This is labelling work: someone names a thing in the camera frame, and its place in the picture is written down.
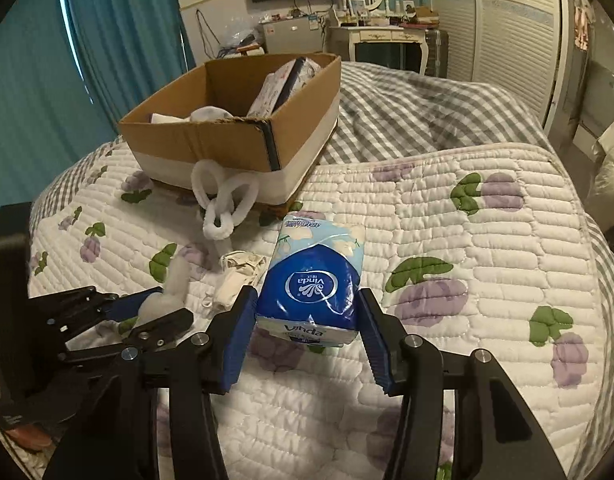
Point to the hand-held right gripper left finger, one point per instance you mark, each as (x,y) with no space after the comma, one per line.
(239,345)

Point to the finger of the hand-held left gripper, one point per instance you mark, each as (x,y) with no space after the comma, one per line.
(162,327)
(129,305)

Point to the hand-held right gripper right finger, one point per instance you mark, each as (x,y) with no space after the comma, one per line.
(376,347)

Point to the white fluffy sock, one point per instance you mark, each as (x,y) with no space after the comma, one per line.
(173,287)

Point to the blue tissue pack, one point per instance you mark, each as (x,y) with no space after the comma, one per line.
(309,285)

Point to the cardboard box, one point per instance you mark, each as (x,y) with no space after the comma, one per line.
(212,142)

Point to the person's left hand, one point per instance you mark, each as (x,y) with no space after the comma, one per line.
(29,437)

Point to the white folded cloth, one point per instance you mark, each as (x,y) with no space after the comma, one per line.
(242,275)

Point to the white fluffy looped band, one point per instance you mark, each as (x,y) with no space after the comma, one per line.
(222,195)

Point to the white floral quilt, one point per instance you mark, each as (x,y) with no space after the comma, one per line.
(487,240)

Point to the pale cloth in box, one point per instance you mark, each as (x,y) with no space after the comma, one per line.
(167,118)

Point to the white rolled sock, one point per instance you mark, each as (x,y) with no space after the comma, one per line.
(209,114)

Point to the pink tissue packet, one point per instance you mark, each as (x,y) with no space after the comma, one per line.
(269,91)

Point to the dark blue packet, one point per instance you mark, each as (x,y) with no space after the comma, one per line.
(294,82)

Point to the teal curtain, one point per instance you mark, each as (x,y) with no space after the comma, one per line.
(127,35)

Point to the clear plastic bag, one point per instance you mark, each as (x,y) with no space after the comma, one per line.
(239,40)

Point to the grey suitcase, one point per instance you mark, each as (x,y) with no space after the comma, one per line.
(437,52)

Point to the white plastic bag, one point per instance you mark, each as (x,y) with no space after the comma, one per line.
(612,160)

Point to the white dressing table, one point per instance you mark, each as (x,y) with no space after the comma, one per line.
(382,35)

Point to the grey mini fridge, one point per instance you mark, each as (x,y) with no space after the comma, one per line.
(292,35)

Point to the white louvred wardrobe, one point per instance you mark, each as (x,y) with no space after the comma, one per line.
(497,25)

